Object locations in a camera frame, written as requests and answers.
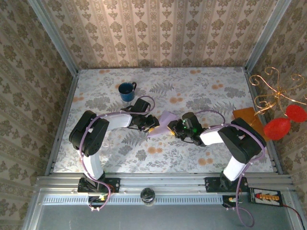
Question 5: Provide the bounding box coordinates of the gold wire stand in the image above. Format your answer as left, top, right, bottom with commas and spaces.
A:
248, 67, 307, 127

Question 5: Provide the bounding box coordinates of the black power connector board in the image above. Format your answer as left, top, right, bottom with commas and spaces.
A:
249, 188, 283, 207

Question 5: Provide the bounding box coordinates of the small red ornament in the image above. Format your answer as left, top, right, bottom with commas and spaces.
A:
285, 104, 307, 123

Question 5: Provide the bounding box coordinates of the dark blue mug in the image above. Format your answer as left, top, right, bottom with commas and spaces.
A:
118, 81, 137, 103

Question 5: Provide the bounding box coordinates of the slotted grey cable duct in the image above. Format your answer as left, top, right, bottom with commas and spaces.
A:
42, 194, 225, 206

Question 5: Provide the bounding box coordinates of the aluminium front rail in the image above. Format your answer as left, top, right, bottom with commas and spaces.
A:
35, 174, 297, 194

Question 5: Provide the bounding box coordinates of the large red ornament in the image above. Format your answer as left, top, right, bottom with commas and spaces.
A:
263, 117, 292, 141

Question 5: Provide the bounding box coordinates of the red and black wire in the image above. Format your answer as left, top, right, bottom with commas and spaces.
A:
280, 203, 307, 225

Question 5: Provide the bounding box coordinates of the grey metal shelf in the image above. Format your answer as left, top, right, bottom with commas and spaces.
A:
23, 189, 307, 230

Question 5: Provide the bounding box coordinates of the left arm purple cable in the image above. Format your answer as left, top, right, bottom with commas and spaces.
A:
80, 95, 155, 213

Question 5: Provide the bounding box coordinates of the aluminium frame post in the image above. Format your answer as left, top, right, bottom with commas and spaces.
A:
244, 0, 292, 72
27, 0, 79, 75

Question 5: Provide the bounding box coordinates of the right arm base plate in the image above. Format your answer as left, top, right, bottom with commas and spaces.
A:
204, 176, 249, 194

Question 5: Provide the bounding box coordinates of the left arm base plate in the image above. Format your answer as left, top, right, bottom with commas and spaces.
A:
77, 177, 121, 194

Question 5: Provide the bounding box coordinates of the small black connector board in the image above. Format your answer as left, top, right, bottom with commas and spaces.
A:
222, 195, 242, 208
87, 195, 109, 208

